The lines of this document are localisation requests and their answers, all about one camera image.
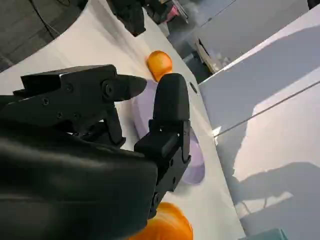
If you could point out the lilac plate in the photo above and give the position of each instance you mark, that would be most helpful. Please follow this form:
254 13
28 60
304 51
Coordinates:
143 112

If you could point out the orange white toy bread roll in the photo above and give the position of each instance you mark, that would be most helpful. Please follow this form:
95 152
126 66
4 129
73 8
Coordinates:
160 63
172 222

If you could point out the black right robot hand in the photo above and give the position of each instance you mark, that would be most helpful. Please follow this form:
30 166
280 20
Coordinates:
62 175

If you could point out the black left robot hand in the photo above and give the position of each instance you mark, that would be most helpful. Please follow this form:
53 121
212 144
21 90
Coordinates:
131 17

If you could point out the pink workshop object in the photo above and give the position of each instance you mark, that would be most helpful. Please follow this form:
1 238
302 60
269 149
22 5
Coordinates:
172 11

